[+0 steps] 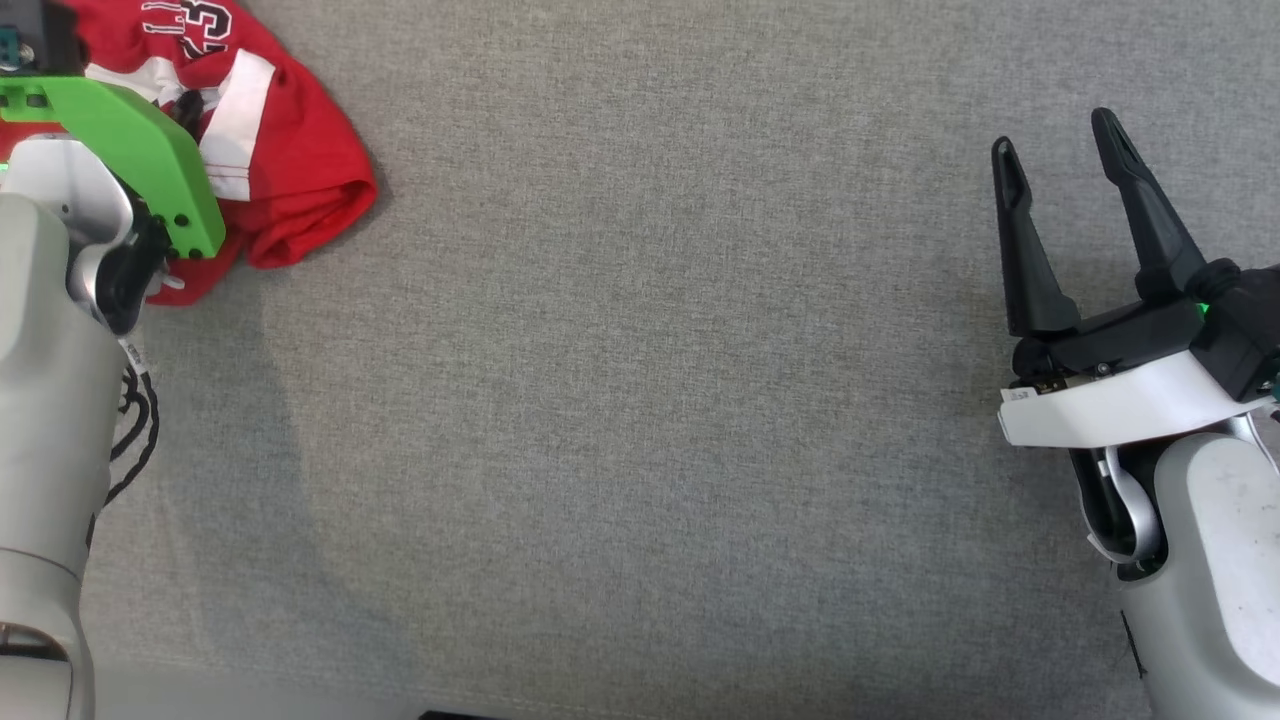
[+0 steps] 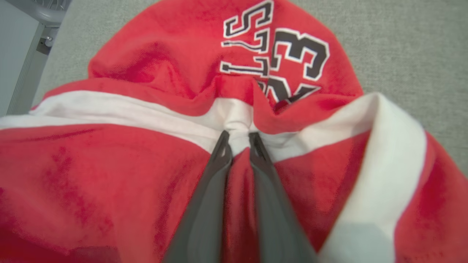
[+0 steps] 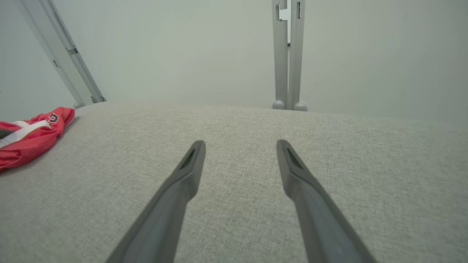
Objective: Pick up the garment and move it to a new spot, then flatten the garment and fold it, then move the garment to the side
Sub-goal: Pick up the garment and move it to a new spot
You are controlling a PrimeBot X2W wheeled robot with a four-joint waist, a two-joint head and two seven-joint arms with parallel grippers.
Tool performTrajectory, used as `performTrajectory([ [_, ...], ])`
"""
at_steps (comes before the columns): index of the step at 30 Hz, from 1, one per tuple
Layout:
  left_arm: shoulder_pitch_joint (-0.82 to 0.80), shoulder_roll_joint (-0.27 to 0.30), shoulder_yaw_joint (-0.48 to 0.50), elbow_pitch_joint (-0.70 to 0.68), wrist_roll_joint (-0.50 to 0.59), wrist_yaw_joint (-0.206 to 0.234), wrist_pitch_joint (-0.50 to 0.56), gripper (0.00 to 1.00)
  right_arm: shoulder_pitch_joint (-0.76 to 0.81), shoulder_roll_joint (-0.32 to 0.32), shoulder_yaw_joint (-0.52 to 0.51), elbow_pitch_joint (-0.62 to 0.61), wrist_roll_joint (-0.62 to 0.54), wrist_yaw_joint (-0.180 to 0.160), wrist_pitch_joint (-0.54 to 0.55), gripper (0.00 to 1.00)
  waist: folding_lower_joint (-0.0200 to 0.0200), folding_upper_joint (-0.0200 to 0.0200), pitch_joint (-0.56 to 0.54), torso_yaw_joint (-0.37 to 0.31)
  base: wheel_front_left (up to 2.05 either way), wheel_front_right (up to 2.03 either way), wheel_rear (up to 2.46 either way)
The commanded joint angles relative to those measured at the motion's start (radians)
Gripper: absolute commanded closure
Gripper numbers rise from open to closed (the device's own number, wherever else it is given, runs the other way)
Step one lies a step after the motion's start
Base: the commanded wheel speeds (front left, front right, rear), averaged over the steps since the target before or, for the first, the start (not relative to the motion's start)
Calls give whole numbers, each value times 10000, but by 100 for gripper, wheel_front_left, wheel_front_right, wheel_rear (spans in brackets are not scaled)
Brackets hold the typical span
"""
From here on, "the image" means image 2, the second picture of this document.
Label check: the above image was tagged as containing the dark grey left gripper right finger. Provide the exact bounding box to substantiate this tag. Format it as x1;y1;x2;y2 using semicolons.
249;132;319;263

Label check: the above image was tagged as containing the grey metal frame with casters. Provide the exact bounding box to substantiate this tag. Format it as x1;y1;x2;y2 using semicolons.
7;0;72;55

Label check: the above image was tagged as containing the red white basketball jersey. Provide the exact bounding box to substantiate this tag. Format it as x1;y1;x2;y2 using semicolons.
0;0;468;263

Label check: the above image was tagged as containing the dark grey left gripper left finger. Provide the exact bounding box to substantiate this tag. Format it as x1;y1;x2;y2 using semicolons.
163;130;233;263

